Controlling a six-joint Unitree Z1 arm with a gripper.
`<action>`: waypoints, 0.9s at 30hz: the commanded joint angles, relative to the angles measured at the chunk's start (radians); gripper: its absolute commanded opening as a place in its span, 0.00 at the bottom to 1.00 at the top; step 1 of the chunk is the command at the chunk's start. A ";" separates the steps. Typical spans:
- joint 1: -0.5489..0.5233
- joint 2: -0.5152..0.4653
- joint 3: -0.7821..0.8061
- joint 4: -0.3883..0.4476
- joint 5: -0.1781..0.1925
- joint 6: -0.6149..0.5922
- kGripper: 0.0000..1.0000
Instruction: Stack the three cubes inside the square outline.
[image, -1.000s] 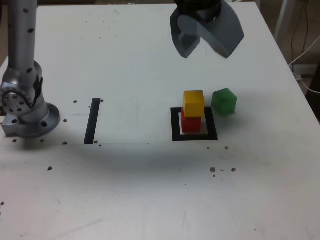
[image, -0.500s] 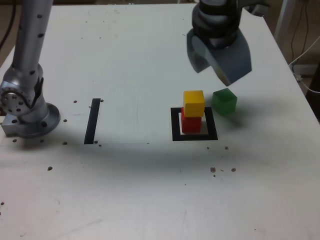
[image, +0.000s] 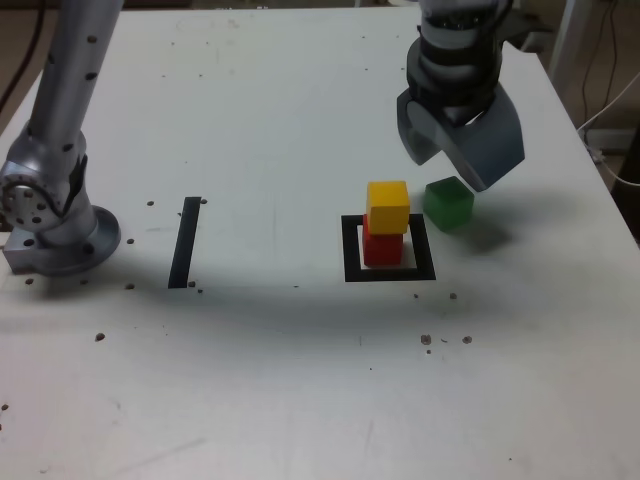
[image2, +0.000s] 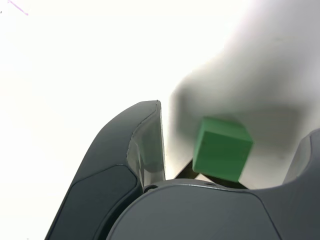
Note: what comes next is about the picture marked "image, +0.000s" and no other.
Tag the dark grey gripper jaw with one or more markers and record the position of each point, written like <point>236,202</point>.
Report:
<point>422,132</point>

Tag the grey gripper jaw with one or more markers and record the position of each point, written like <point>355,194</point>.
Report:
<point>492,150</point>

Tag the green cube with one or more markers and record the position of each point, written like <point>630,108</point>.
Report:
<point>447,207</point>

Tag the yellow cube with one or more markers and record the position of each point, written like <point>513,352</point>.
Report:
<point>387,210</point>

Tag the red cube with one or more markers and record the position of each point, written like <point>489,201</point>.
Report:
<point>382,250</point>

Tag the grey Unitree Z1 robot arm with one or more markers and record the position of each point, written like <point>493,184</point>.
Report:
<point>75,75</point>

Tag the black tape square outline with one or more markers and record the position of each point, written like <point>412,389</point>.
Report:
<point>350,250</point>

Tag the black tape strip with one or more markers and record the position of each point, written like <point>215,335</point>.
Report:
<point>184,245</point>

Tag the white frame post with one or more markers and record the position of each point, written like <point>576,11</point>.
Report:
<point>567,40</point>

